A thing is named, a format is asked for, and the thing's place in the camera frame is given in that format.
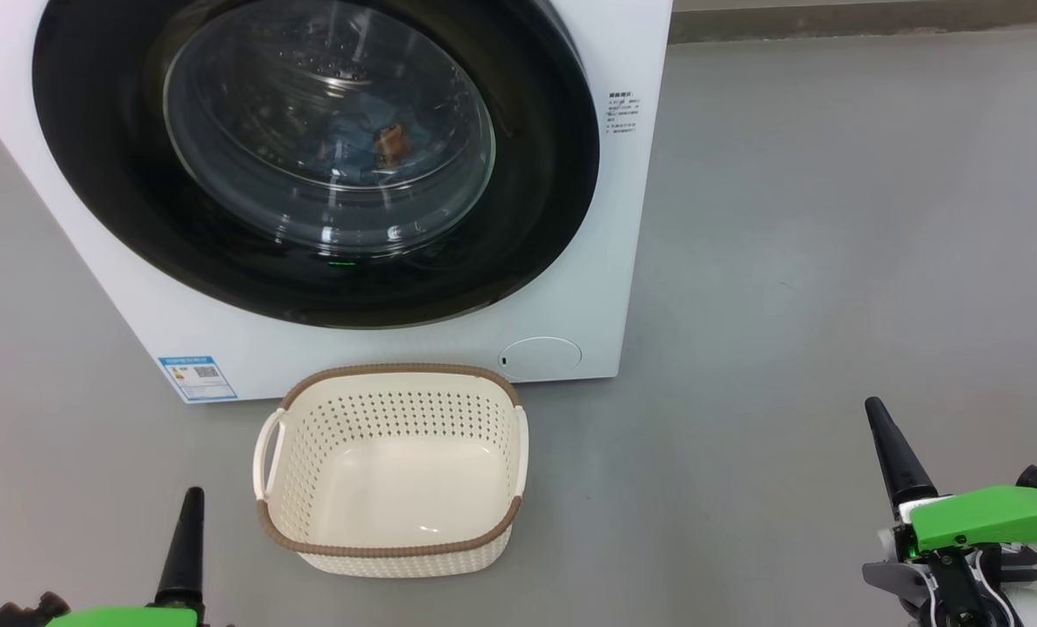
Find black round glass washer door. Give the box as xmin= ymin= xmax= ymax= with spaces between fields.
xmin=32 ymin=0 xmax=602 ymax=330

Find cream perforated basket brown rim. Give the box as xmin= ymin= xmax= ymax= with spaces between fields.
xmin=253 ymin=363 xmax=530 ymax=579

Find blue garment small orange prints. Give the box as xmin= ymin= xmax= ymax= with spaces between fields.
xmin=313 ymin=113 xmax=380 ymax=179

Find steel perforated washer drum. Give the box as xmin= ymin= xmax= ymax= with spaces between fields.
xmin=213 ymin=9 xmax=488 ymax=206

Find blue garment large orange print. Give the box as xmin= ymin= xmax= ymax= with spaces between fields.
xmin=344 ymin=91 xmax=436 ymax=179

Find round white filter cover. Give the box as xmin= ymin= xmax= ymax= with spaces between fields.
xmin=498 ymin=336 xmax=583 ymax=381

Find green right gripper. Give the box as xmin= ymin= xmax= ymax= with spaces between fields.
xmin=862 ymin=397 xmax=1037 ymax=627

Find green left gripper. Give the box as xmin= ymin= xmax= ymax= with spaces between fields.
xmin=44 ymin=487 xmax=223 ymax=627

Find small printed text label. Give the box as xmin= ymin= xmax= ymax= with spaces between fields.
xmin=606 ymin=90 xmax=641 ymax=138

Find blue energy label sticker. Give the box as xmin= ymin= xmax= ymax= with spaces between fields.
xmin=157 ymin=354 xmax=239 ymax=402

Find white front-load washing machine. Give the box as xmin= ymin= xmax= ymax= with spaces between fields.
xmin=0 ymin=0 xmax=674 ymax=403

